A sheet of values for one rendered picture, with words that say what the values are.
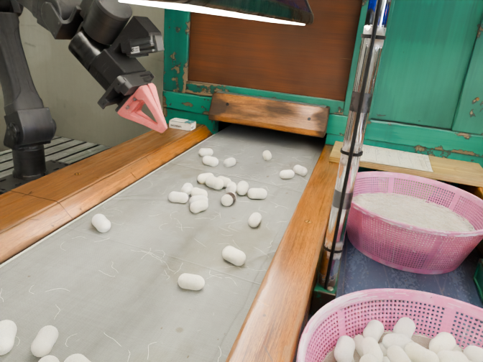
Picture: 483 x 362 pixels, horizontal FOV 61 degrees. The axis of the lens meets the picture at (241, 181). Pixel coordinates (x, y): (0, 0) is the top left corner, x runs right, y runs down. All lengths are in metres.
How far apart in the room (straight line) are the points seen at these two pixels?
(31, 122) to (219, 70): 0.48
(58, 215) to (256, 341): 0.36
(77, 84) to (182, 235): 1.93
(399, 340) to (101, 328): 0.30
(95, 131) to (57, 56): 0.44
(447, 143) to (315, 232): 0.56
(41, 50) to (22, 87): 1.65
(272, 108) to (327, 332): 0.69
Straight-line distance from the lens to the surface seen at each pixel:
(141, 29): 0.69
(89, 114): 2.46
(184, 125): 1.07
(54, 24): 0.78
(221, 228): 0.63
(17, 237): 0.60
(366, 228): 0.72
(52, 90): 2.59
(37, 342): 0.43
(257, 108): 1.05
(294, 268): 0.51
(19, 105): 0.94
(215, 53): 1.13
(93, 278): 0.52
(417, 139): 1.08
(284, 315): 0.43
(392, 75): 1.06
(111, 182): 0.75
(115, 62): 0.70
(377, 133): 1.07
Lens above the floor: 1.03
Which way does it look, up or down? 21 degrees down
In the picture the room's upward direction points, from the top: 5 degrees clockwise
